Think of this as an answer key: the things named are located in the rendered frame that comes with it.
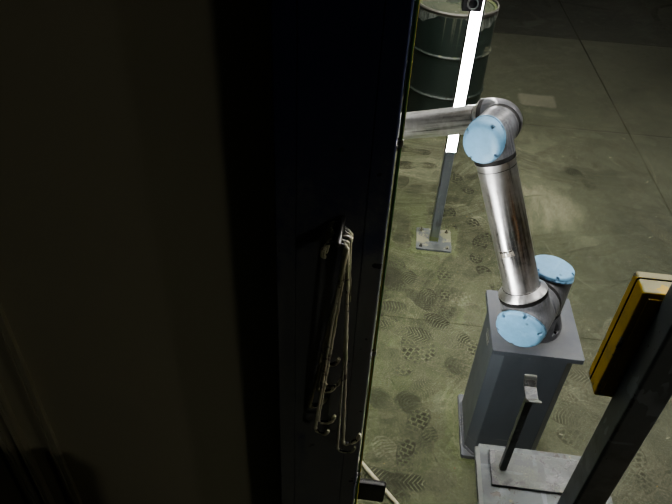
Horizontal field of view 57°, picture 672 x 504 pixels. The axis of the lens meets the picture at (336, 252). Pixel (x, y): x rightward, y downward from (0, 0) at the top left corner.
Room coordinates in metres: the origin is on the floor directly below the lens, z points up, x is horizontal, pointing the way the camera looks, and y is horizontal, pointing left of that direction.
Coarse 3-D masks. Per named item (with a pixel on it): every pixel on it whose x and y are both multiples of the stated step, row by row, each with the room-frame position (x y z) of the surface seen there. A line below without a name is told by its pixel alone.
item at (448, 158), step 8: (448, 160) 2.82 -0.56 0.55; (448, 168) 2.82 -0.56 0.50; (440, 176) 2.84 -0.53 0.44; (448, 176) 2.82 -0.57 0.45; (440, 184) 2.82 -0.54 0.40; (448, 184) 2.82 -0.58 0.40; (440, 192) 2.82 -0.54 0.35; (440, 200) 2.82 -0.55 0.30; (440, 208) 2.82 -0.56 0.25; (440, 216) 2.82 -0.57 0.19; (432, 224) 2.83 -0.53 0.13; (440, 224) 2.82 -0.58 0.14; (432, 232) 2.82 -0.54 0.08; (432, 240) 2.82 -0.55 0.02
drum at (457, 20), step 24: (432, 24) 4.16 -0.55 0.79; (456, 24) 4.10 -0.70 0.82; (432, 48) 4.15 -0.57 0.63; (456, 48) 4.10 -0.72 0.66; (480, 48) 4.16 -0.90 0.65; (432, 72) 4.14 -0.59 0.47; (456, 72) 4.10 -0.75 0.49; (480, 72) 4.20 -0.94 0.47; (408, 96) 4.28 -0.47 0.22; (432, 96) 4.12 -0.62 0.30
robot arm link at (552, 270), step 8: (536, 256) 1.62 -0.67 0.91; (544, 256) 1.62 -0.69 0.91; (552, 256) 1.62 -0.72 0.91; (544, 264) 1.57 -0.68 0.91; (552, 264) 1.58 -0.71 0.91; (560, 264) 1.58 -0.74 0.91; (568, 264) 1.59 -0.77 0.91; (544, 272) 1.53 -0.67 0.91; (552, 272) 1.53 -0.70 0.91; (560, 272) 1.54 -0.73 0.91; (568, 272) 1.54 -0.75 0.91; (544, 280) 1.51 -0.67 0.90; (552, 280) 1.50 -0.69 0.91; (560, 280) 1.50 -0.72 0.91; (568, 280) 1.51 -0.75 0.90; (552, 288) 1.48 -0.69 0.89; (560, 288) 1.50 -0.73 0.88; (568, 288) 1.52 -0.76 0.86; (560, 296) 1.47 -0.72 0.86; (560, 304) 1.46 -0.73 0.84; (560, 312) 1.52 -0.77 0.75
